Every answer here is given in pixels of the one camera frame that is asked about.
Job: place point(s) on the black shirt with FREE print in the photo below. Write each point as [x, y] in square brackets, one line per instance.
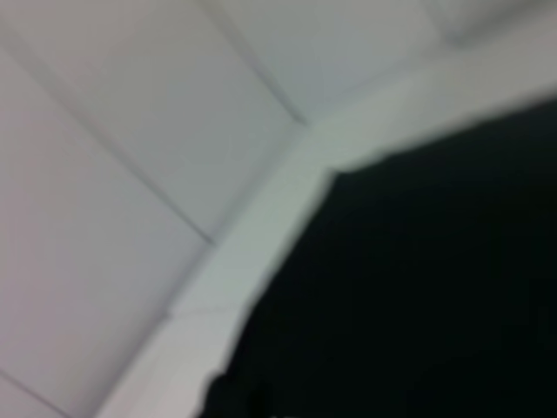
[435, 283]

